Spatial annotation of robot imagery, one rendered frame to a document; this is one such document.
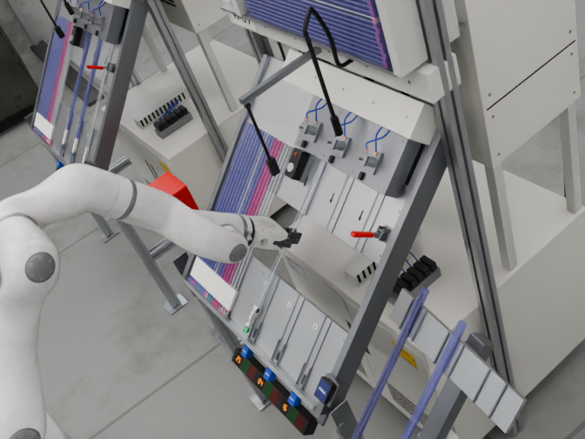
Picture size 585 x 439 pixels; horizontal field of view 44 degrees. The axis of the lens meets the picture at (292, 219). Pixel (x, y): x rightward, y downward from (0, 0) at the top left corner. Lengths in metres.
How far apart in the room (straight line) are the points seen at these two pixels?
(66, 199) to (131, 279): 2.07
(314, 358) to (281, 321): 0.15
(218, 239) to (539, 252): 0.93
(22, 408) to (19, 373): 0.07
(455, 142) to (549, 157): 1.79
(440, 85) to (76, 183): 0.73
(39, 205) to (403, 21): 0.77
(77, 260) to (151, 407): 1.12
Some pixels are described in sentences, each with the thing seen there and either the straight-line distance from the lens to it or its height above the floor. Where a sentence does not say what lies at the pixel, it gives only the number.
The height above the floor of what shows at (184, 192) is 0.76.
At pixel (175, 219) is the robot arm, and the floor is 1.23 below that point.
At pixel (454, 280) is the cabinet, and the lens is 2.06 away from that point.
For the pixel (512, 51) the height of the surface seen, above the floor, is 1.26.
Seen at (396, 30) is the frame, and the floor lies 1.49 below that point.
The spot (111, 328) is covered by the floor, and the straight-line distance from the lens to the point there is 3.34.
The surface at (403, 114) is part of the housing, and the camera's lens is 1.58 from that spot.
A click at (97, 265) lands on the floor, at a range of 3.70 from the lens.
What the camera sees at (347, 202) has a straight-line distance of 1.75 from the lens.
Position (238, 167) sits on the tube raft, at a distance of 2.07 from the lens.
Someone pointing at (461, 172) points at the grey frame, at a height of 1.11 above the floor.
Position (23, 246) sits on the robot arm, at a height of 1.42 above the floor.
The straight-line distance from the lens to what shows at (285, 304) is 1.87.
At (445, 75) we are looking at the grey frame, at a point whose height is 1.35.
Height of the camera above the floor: 2.15
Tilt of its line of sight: 40 degrees down
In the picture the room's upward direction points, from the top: 23 degrees counter-clockwise
